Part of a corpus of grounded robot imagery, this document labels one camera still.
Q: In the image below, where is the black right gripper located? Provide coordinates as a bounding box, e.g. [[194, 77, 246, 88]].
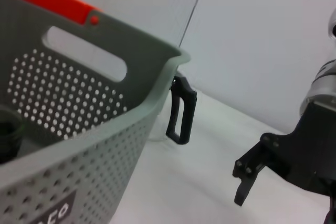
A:
[[232, 101, 336, 224]]

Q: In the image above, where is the grey perforated storage bin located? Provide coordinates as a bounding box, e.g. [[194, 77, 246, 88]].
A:
[[0, 0, 191, 224]]

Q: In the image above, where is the glass teapot with black handle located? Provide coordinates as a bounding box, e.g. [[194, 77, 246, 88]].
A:
[[149, 71, 198, 146]]

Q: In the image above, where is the glass teacup with black sleeve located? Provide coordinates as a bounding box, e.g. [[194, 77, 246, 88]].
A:
[[0, 104, 25, 164]]

